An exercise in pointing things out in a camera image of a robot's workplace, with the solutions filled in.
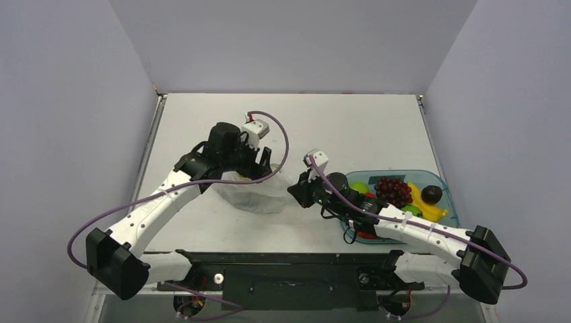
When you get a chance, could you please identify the fake purple grapes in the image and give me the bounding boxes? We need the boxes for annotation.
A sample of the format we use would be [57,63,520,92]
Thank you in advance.
[374,176,413,209]

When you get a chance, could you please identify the fake yellow banana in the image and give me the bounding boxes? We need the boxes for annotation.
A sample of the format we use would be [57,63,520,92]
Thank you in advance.
[407,182,448,222]

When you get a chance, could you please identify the white plastic bag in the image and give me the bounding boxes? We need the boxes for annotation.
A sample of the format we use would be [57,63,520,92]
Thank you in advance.
[212,170,293,214]

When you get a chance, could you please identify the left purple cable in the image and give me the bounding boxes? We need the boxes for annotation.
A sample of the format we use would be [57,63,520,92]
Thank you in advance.
[67,110,290,271]

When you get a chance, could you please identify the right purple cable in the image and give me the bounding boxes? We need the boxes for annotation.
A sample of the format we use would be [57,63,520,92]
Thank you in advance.
[306,155,528,291]

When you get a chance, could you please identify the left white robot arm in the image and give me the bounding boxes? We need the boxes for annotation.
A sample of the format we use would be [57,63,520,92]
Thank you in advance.
[86,120,272,300]

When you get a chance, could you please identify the fake red strawberry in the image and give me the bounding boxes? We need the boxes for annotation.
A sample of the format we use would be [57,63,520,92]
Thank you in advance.
[356,192,379,240]

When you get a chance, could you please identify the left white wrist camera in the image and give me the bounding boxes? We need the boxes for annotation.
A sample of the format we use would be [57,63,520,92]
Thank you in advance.
[240,114,270,149]

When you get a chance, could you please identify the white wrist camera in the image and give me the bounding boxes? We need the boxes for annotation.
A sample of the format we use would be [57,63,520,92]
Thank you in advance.
[303,149,329,182]
[240,114,270,149]

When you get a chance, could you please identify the teal plastic tray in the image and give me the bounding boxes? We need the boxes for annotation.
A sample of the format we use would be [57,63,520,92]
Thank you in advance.
[346,170,459,227]

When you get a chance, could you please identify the fake dark plum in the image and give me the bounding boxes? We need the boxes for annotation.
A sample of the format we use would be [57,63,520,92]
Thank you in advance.
[421,185,443,205]

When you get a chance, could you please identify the fake green apple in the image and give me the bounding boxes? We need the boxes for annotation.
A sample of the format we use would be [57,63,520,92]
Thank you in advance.
[349,182,369,194]

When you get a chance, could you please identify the purple cable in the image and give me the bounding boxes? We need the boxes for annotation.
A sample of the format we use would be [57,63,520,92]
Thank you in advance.
[306,155,528,291]
[67,110,290,271]

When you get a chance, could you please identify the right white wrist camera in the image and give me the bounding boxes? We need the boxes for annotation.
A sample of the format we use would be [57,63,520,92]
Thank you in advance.
[303,149,329,182]

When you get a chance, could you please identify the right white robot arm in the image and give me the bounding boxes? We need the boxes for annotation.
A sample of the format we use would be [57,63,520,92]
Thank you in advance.
[287,170,511,304]

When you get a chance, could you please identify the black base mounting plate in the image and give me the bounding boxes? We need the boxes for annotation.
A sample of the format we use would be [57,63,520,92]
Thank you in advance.
[158,251,424,311]

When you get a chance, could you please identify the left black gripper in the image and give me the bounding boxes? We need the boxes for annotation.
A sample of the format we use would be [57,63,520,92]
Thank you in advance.
[222,133,271,183]

